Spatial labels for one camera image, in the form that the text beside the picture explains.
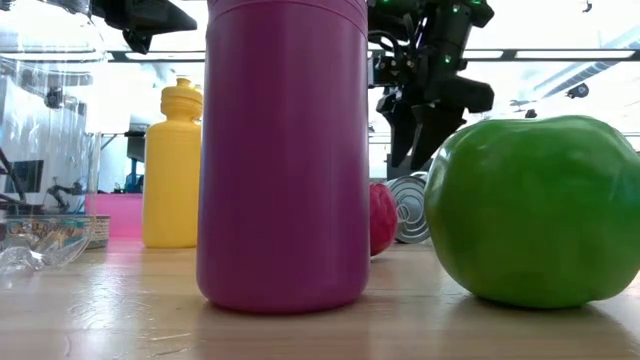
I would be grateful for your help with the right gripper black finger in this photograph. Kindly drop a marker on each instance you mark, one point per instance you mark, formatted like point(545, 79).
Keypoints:
point(450, 117)
point(402, 135)

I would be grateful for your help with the clear plastic water bottle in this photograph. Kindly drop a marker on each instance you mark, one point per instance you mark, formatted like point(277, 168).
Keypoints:
point(45, 150)

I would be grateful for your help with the pink plastic tray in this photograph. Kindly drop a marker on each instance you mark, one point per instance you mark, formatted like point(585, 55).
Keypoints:
point(117, 215)

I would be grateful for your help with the black overhead light bar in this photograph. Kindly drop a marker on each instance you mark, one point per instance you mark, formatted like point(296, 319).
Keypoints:
point(116, 55)

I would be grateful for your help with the purple plastic water bottle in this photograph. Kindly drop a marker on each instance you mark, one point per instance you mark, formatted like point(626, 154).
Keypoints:
point(285, 150)

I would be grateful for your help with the small black ceiling fixture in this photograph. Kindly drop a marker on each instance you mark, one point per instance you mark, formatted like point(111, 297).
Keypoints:
point(587, 6)
point(531, 114)

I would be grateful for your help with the blue-label tin can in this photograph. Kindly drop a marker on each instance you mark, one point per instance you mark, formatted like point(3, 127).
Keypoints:
point(411, 210)

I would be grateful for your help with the large red toy strawberry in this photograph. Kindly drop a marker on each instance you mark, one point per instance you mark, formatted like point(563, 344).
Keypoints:
point(382, 220)

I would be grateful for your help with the yellow plastic water bottle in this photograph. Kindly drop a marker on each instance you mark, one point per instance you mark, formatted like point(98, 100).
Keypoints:
point(172, 175)

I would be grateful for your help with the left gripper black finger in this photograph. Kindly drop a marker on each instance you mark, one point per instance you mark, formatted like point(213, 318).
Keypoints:
point(139, 41)
point(160, 17)

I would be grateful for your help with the black hanging ceiling camera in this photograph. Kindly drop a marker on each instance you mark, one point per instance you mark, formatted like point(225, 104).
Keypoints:
point(578, 90)

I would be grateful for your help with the green toy apple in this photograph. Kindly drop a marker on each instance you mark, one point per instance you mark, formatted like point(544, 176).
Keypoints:
point(535, 210)

